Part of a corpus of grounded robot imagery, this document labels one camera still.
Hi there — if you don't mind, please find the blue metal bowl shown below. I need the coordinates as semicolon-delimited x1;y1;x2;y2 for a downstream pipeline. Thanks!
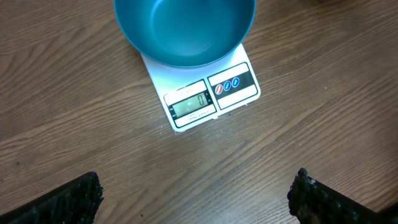
113;0;257;68

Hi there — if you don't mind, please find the white digital kitchen scale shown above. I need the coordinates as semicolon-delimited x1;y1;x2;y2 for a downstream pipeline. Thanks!
143;44;261;133

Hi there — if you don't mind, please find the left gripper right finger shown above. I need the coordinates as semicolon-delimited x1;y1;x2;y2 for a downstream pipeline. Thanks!
287;168;397;224

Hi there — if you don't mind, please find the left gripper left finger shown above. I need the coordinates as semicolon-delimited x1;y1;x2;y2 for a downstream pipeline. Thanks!
1;172;103;224

